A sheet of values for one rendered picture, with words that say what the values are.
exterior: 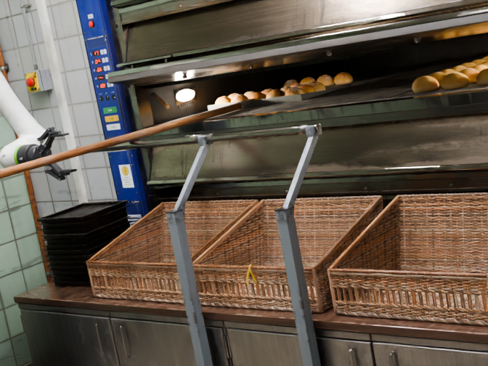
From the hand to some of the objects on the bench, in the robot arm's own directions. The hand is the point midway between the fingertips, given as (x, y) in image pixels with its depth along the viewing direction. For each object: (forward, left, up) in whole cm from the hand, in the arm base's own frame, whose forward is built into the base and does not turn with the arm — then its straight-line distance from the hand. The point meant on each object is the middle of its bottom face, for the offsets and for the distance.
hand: (68, 152), depth 334 cm
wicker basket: (+124, +43, -61) cm, 145 cm away
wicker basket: (+6, +36, -61) cm, 71 cm away
